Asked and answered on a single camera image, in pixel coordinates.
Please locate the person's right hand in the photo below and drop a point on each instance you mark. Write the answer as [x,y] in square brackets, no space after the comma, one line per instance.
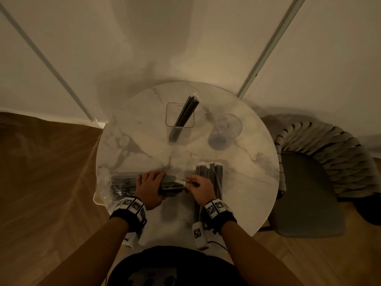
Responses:
[202,192]

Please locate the person's left hand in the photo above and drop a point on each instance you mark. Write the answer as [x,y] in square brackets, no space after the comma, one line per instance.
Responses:
[150,192]

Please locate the person's left fingers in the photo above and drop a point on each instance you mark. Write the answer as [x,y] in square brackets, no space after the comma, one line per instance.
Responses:
[150,178]

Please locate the person's right fingers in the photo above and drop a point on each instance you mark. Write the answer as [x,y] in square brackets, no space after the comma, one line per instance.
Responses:
[197,180]

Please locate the clear plastic pack of straws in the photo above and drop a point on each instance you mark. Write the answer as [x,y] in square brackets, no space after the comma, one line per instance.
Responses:
[122,186]

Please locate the person's right forearm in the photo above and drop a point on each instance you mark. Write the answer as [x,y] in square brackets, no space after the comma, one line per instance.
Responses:
[253,259]

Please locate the person's left forearm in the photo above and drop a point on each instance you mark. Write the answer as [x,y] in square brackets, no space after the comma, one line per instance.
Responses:
[95,253]

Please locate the loose bundle of black straws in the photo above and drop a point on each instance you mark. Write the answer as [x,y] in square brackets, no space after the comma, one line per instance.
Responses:
[215,175]

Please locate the black wristband with marker tags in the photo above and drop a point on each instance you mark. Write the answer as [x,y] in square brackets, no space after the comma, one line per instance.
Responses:
[218,212]
[131,209]

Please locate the square clear straw holder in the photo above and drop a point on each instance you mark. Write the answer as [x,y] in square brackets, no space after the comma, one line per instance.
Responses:
[180,131]

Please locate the clear drinking glass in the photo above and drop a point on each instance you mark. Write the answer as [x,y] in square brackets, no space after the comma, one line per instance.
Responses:
[223,132]

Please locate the white tagged sensor module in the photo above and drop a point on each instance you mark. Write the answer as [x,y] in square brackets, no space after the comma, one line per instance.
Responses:
[131,238]
[198,235]

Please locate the upright bunch of black straws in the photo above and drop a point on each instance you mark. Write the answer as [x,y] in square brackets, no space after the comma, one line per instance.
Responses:
[184,116]

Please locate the person's black shirt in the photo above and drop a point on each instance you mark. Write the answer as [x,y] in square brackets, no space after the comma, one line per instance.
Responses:
[175,268]

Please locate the grey woven-back chair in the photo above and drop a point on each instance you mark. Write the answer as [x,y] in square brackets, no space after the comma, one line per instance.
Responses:
[312,181]

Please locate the grey wall trim strip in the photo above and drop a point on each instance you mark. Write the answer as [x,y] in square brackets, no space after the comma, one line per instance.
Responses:
[269,46]
[47,64]

